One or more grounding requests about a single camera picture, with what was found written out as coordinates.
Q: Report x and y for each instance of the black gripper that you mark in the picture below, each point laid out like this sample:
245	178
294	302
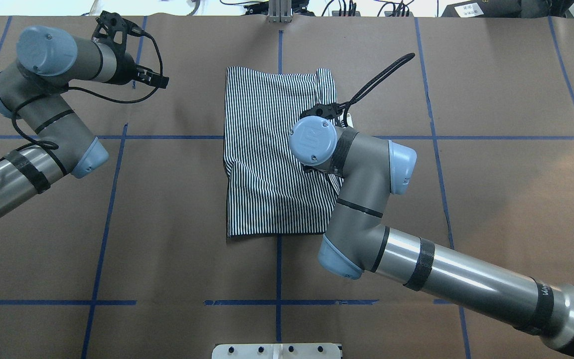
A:
128	73

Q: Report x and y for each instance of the navy white striped polo shirt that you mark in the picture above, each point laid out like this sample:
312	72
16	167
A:
268	190

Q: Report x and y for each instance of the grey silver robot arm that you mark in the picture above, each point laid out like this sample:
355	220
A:
58	143
355	240

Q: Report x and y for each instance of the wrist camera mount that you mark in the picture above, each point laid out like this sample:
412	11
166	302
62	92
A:
115	27
330	112

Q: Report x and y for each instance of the aluminium frame post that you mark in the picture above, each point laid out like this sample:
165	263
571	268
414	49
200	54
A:
280	11

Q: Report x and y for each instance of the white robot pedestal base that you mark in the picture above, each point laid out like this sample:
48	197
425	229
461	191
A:
278	351

